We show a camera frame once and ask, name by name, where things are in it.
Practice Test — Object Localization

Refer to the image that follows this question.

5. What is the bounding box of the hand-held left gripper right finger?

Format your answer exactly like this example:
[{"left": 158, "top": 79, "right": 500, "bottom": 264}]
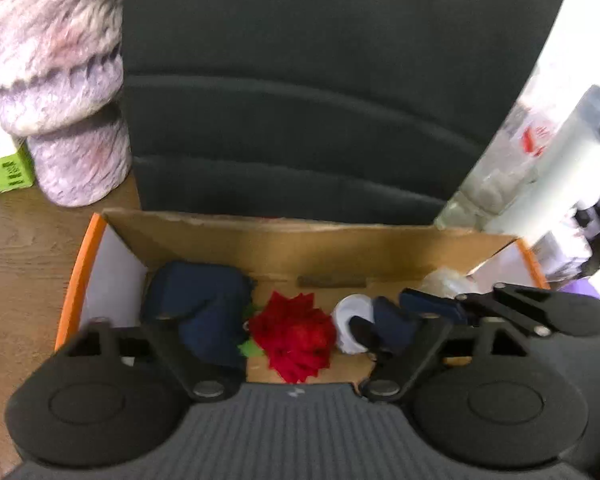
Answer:
[{"left": 359, "top": 297, "right": 528, "bottom": 403}]

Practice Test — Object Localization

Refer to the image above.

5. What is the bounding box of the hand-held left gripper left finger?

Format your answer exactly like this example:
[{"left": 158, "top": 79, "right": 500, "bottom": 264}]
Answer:
[{"left": 67, "top": 260, "right": 255, "bottom": 402}]

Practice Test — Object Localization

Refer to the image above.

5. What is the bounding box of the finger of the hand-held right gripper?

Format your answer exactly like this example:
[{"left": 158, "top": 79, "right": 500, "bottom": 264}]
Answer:
[{"left": 399, "top": 284, "right": 556, "bottom": 337}]

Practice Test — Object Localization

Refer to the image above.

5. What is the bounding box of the red artificial flower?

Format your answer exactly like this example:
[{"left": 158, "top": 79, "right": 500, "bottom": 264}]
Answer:
[{"left": 237, "top": 291, "right": 337, "bottom": 385}]

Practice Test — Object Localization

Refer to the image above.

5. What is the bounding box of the red cardboard box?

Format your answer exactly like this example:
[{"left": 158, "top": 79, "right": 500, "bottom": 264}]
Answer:
[{"left": 55, "top": 208, "right": 551, "bottom": 386}]

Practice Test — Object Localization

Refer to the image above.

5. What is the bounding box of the wooden desktop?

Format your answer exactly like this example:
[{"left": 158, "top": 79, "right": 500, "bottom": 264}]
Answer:
[{"left": 0, "top": 175, "right": 143, "bottom": 480}]

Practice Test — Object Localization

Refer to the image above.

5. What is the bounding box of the clear plastic water bottle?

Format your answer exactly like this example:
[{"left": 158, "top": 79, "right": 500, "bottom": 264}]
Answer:
[{"left": 432, "top": 70, "right": 561, "bottom": 231}]

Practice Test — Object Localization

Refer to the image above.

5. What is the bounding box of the white thermos bottle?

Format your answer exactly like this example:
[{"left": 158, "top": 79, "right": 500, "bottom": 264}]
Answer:
[{"left": 485, "top": 85, "right": 600, "bottom": 256}]

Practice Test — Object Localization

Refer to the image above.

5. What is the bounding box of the green white milk carton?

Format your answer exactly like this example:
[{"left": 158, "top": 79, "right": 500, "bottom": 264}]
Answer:
[{"left": 0, "top": 50, "right": 35, "bottom": 194}]

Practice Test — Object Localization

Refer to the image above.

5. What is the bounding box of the black paper bag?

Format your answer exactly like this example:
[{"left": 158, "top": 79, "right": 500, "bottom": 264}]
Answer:
[{"left": 122, "top": 0, "right": 578, "bottom": 226}]

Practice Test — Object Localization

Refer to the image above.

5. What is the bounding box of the marbled purple vase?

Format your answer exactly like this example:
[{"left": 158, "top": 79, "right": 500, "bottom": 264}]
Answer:
[{"left": 0, "top": 0, "right": 133, "bottom": 207}]

